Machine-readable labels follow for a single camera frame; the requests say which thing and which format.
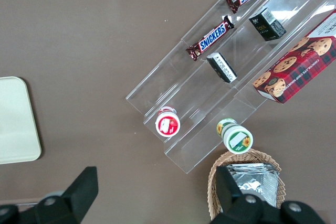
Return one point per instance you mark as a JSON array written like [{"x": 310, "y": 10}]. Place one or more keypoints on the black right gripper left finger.
[{"x": 78, "y": 192}]

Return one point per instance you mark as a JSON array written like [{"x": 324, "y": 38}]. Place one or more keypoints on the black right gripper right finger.
[{"x": 231, "y": 190}]

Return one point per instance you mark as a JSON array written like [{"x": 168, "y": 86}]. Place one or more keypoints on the woven wicker basket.
[{"x": 219, "y": 166}]

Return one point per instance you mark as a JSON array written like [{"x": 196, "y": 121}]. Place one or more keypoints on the silver foil-wrapped sandwich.
[{"x": 258, "y": 182}]

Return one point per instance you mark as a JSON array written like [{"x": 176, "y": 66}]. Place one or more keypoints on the cream plastic tray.
[{"x": 16, "y": 120}]

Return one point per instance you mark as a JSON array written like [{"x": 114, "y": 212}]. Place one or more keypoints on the green-lidded sunflower cup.
[{"x": 235, "y": 137}]

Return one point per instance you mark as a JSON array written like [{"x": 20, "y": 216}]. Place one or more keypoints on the red-lidded strawberry cup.
[{"x": 167, "y": 123}]

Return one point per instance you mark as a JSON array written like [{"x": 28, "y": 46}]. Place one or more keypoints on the black box with white label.
[{"x": 221, "y": 67}]

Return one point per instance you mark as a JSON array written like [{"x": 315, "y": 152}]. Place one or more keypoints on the clear acrylic stepped shelf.
[{"x": 236, "y": 58}]

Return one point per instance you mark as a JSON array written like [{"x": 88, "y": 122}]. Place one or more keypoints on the red plaid cookie box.
[{"x": 299, "y": 64}]

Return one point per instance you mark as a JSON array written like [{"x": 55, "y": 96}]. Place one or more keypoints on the black box with gold print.
[{"x": 266, "y": 26}]

